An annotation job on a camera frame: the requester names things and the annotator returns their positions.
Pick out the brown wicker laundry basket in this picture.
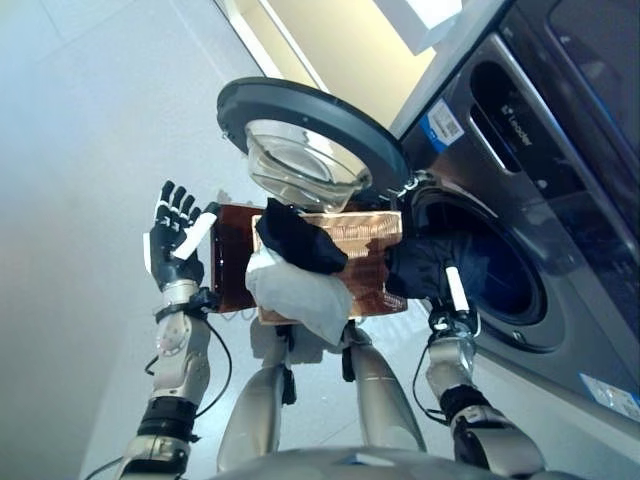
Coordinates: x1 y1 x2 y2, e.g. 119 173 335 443
251 208 409 327

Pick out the grey robot torso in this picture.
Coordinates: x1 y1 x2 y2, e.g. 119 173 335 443
209 444 501 480

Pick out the black garment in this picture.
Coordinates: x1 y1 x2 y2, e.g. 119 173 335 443
254 197 349 276
385 234 489 301

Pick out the light grey garment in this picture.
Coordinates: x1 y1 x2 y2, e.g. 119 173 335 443
244 248 354 346

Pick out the white counter cabinet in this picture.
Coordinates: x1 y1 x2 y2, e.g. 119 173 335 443
214 0 464 132

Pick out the blue white label sticker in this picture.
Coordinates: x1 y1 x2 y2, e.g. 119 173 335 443
422 99 464 152

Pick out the white energy label sticker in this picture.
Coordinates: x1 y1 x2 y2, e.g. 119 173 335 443
577 372 640 419

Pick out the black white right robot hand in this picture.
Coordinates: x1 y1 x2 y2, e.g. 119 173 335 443
427 266 482 342

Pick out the round glass washer door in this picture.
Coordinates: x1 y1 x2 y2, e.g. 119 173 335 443
215 76 412 215

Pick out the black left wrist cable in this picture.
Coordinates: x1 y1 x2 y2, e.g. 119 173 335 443
82 319 234 480

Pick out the dark grey washing machine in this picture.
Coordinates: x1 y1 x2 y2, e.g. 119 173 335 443
389 32 640 480

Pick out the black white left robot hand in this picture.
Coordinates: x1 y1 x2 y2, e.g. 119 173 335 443
142 180 220 291

